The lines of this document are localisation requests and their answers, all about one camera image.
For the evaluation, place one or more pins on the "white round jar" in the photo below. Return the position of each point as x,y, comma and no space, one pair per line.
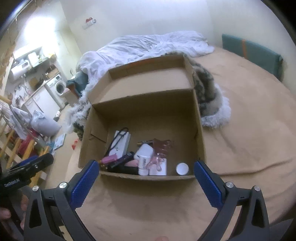
182,169

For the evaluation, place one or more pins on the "wooden chair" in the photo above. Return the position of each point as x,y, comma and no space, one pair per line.
18,140

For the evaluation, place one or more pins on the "brown cardboard box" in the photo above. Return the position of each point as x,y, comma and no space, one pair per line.
153,98

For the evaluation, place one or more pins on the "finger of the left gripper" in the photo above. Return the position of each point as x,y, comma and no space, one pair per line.
30,169
28,160

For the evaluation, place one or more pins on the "pink block with gold tip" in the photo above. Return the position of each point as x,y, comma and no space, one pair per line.
108,159

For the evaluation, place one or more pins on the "black device with strap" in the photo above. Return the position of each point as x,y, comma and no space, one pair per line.
121,169

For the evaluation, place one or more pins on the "white rectangular container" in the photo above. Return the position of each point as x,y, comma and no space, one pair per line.
154,168

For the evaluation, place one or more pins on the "black gold tube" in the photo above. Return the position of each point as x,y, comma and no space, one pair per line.
148,142

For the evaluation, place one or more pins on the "white washing machine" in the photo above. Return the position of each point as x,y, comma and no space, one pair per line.
56,86

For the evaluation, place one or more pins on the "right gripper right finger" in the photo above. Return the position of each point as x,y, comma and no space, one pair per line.
252,222

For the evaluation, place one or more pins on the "white earbuds charging case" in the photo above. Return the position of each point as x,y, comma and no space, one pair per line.
145,150

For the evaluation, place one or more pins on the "teal cushion with orange stripe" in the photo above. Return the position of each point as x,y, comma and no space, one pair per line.
255,53

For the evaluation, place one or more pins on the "dark purple lighter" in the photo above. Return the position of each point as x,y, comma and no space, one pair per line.
122,160

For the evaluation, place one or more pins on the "white remote control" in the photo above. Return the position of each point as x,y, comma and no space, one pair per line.
120,143

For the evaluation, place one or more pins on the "pink oval object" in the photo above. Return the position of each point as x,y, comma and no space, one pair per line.
132,163

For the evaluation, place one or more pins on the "white fluffy patterned blanket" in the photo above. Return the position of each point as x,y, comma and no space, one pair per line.
214,107

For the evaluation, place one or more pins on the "grey stuffed bag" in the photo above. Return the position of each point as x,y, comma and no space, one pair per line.
44,125

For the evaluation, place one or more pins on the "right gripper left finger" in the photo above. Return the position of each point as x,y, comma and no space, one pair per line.
66,197

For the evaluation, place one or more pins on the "white crumpled duvet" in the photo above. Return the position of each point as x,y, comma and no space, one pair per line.
131,48

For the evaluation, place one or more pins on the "left operator hand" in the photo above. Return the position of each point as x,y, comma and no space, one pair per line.
10,230

